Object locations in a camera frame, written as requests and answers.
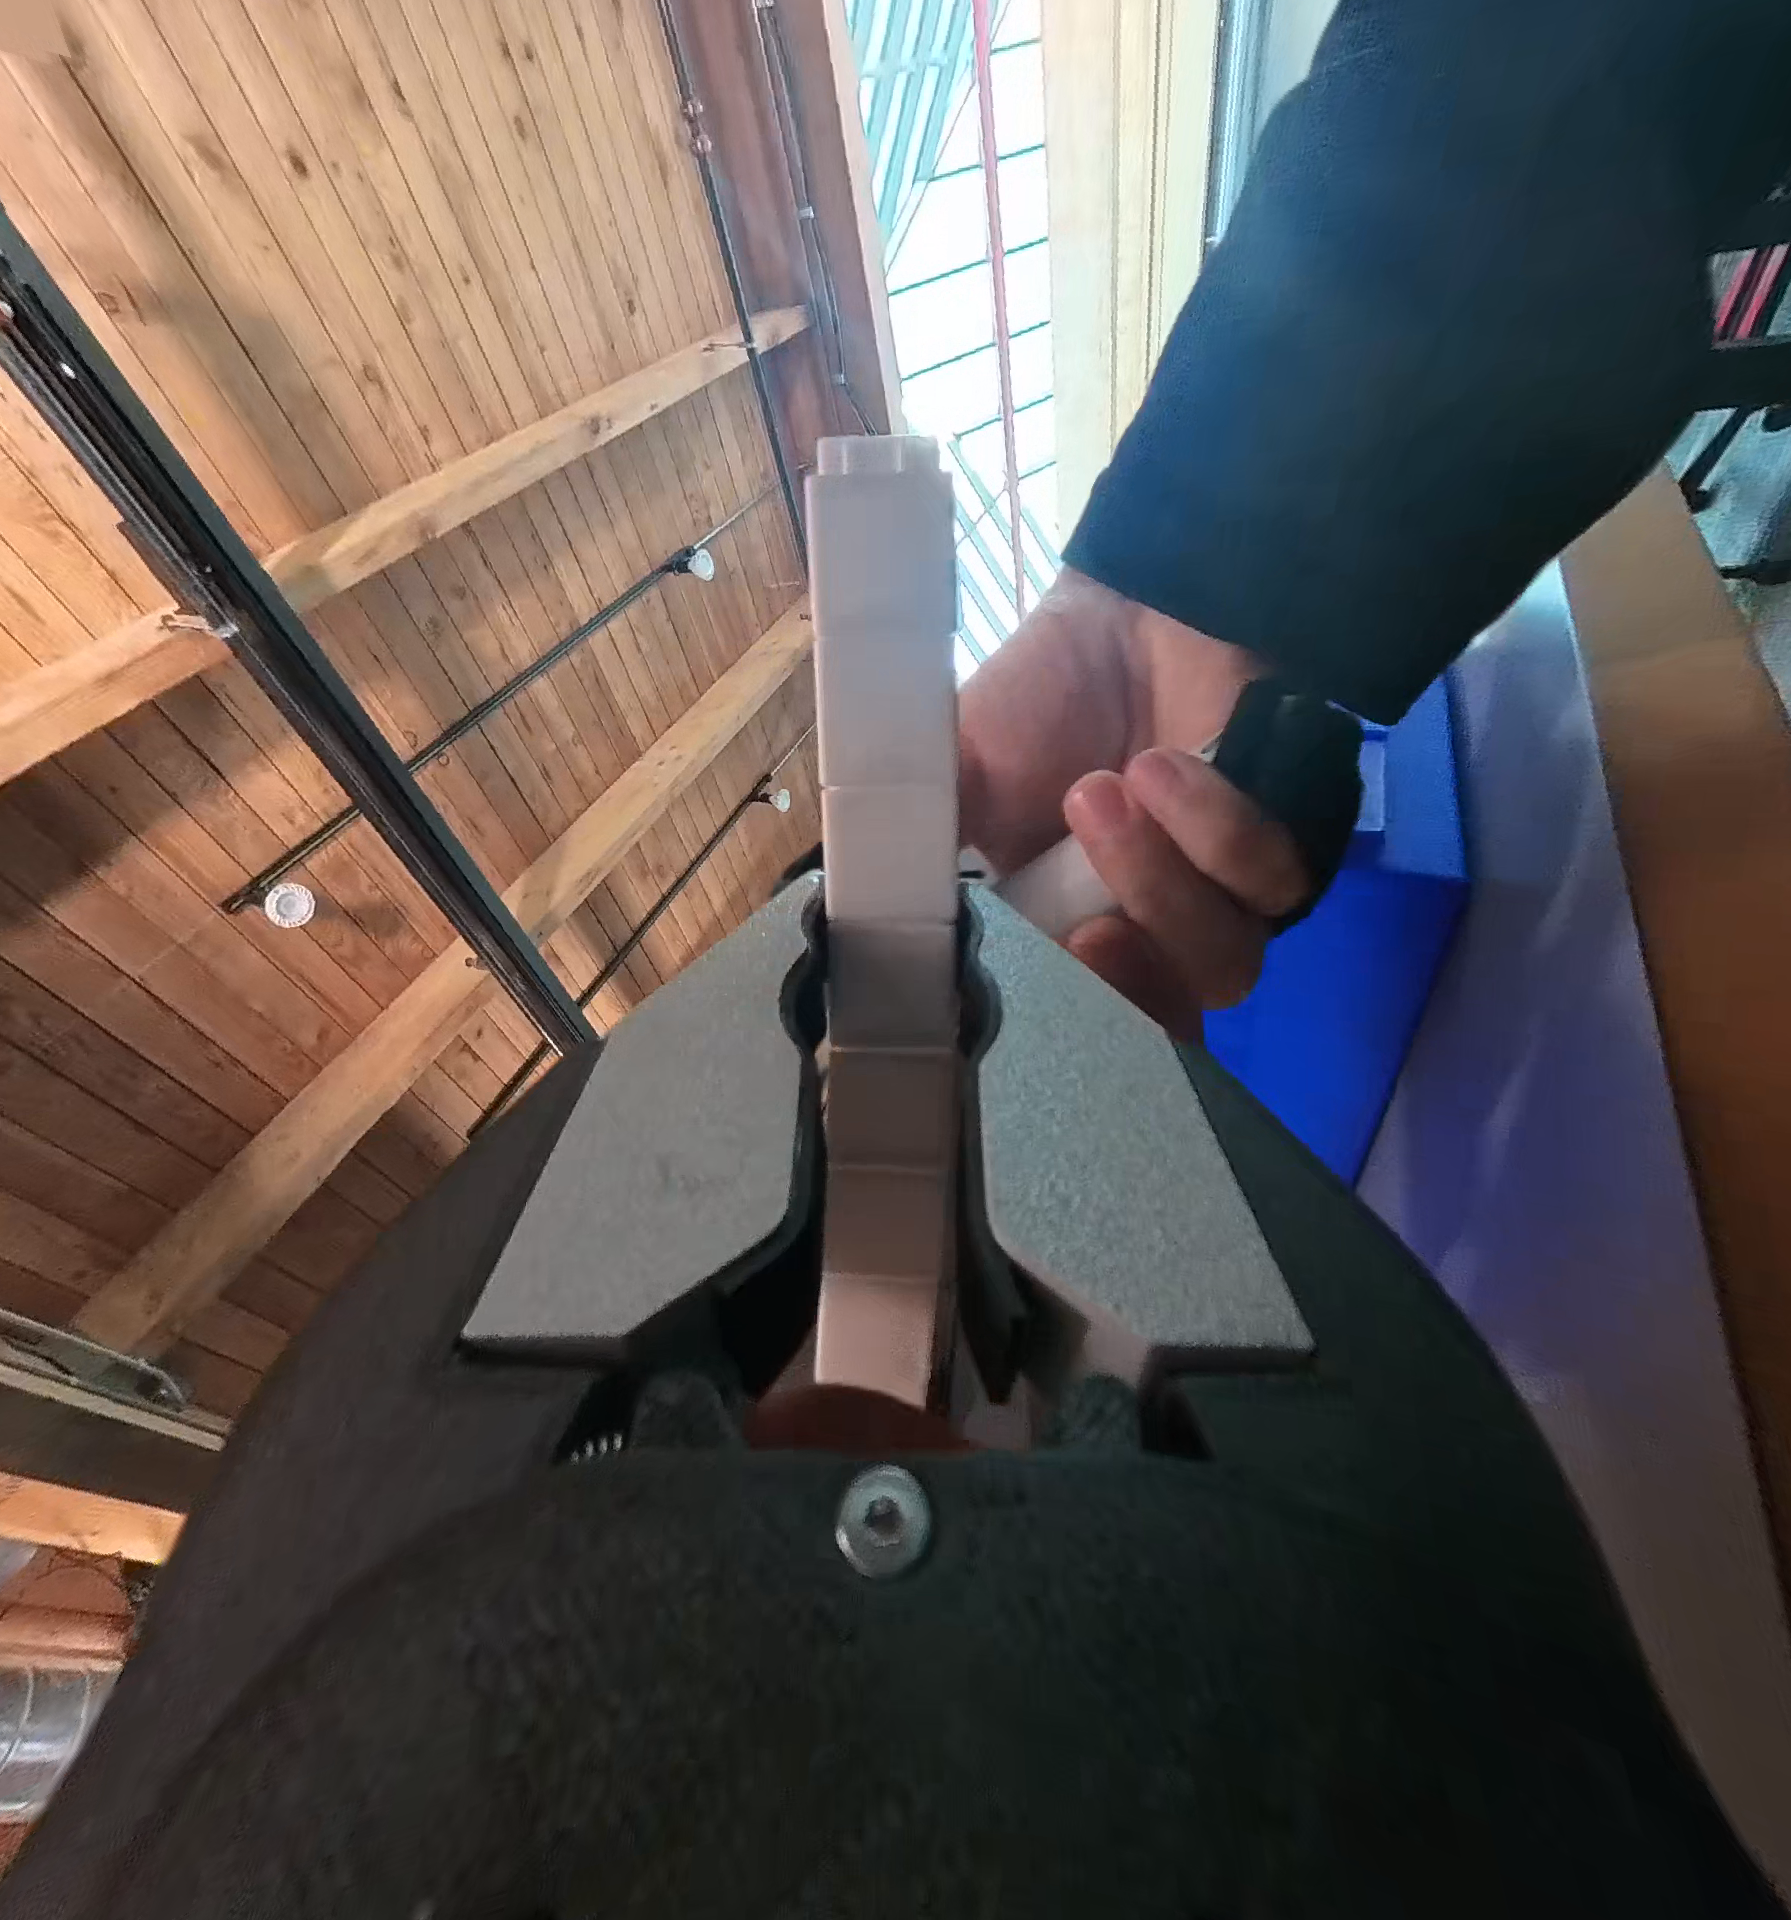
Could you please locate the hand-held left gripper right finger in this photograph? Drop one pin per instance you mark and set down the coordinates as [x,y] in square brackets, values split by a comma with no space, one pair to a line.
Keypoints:
[1121,1184]

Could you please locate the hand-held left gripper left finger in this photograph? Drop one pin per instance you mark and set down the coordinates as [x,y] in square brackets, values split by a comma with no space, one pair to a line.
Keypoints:
[654,1171]

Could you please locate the blue plastic bin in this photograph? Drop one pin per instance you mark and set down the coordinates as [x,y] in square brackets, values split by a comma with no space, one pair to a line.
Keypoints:
[1345,1051]

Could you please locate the white foam block strip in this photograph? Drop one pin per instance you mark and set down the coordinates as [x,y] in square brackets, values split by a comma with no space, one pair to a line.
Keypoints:
[887,721]

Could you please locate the person's right forearm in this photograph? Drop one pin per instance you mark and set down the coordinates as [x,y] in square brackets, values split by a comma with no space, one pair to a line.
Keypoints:
[1434,377]

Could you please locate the person's right hand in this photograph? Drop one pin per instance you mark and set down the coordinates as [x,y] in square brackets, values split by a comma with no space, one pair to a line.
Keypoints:
[1076,690]

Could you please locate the round white ceiling disc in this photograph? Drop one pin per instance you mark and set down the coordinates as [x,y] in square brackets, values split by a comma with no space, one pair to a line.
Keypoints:
[292,904]

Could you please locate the dark steel beam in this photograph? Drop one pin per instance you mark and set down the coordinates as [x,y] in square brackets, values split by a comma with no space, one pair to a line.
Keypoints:
[71,1372]

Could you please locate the red ceiling pipe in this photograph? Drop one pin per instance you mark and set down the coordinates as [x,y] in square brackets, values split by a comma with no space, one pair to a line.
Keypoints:
[992,226]

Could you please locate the black ceiling rail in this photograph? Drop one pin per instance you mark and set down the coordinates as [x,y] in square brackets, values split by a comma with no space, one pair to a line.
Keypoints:
[236,602]

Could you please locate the silver ventilation duct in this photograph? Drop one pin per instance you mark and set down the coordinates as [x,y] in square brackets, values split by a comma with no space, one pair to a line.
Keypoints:
[10,1726]

